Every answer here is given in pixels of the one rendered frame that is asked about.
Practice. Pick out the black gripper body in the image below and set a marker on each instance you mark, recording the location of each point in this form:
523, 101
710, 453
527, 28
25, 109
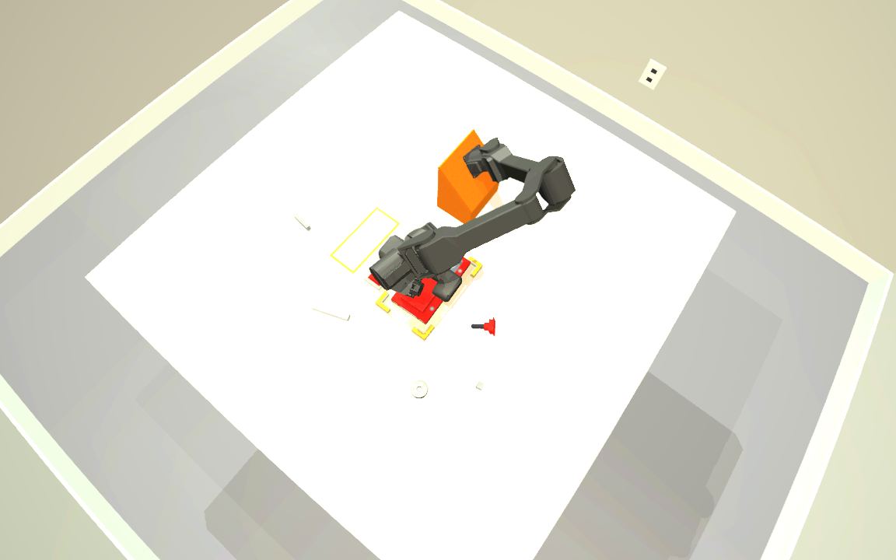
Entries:
447, 284

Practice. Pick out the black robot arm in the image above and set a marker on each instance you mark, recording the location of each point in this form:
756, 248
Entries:
440, 249

